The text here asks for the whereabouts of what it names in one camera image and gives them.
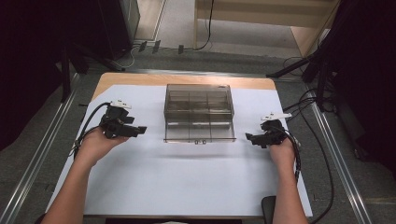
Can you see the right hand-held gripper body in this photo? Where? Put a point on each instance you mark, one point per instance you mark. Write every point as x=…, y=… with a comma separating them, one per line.
x=274, y=133

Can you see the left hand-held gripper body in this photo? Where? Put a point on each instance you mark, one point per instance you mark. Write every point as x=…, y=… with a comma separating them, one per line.
x=115, y=122

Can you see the person's right hand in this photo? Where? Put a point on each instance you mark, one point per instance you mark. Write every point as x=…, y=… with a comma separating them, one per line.
x=282, y=153

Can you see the person's left hand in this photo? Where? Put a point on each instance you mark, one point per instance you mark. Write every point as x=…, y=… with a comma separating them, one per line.
x=96, y=145

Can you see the clear plastic compartment box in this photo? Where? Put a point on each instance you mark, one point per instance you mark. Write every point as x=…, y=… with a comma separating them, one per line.
x=199, y=114

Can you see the white table sheet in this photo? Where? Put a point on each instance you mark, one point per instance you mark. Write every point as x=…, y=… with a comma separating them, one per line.
x=174, y=177

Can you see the black tripod stand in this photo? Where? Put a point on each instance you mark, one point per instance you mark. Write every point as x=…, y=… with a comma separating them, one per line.
x=71, y=62
x=314, y=68

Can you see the black cabinet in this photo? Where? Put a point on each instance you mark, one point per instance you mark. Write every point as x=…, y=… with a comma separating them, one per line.
x=118, y=25

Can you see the light wooden shelf unit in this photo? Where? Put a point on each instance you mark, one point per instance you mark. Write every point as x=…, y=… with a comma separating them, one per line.
x=255, y=18

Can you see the metal floor rail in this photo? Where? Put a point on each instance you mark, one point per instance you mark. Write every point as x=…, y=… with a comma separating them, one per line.
x=339, y=168
x=37, y=155

